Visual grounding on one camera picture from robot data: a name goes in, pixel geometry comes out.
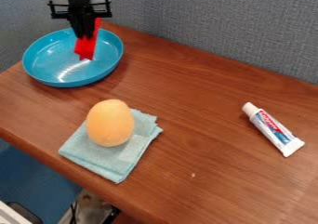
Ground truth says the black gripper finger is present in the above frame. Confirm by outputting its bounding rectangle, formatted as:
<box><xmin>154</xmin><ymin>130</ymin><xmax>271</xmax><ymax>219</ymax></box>
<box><xmin>84</xmin><ymin>17</ymin><xmax>96</xmax><ymax>38</ymax></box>
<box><xmin>68</xmin><ymin>16</ymin><xmax>84</xmax><ymax>38</ymax></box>

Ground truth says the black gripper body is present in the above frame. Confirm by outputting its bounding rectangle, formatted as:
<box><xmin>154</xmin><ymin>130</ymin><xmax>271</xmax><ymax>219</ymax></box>
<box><xmin>47</xmin><ymin>0</ymin><xmax>112</xmax><ymax>19</ymax></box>

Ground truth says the red plastic block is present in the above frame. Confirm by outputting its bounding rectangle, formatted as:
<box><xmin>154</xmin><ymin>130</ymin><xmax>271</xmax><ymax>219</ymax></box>
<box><xmin>75</xmin><ymin>18</ymin><xmax>100</xmax><ymax>60</ymax></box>

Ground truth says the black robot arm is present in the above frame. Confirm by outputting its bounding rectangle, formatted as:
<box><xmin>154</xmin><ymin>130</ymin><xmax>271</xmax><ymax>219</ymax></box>
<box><xmin>47</xmin><ymin>0</ymin><xmax>112</xmax><ymax>39</ymax></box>

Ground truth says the blue plate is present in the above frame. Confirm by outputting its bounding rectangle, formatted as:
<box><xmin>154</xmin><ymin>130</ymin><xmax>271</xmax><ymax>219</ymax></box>
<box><xmin>23</xmin><ymin>28</ymin><xmax>125</xmax><ymax>87</ymax></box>

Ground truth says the orange egg-shaped sponge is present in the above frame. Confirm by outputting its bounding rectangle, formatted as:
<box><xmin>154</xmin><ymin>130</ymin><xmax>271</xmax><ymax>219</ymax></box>
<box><xmin>86</xmin><ymin>99</ymin><xmax>134</xmax><ymax>147</ymax></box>

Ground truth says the light blue folded cloth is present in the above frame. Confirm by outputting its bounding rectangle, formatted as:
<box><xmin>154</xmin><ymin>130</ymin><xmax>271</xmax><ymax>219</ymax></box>
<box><xmin>59</xmin><ymin>109</ymin><xmax>163</xmax><ymax>184</ymax></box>

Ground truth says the white toothpaste tube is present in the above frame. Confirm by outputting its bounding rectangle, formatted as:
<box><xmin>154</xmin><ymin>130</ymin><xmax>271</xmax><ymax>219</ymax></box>
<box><xmin>242</xmin><ymin>102</ymin><xmax>306</xmax><ymax>157</ymax></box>

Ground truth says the grey table leg bracket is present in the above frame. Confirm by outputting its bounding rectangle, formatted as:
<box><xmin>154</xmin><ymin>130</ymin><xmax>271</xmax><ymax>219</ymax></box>
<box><xmin>59</xmin><ymin>190</ymin><xmax>119</xmax><ymax>224</ymax></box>

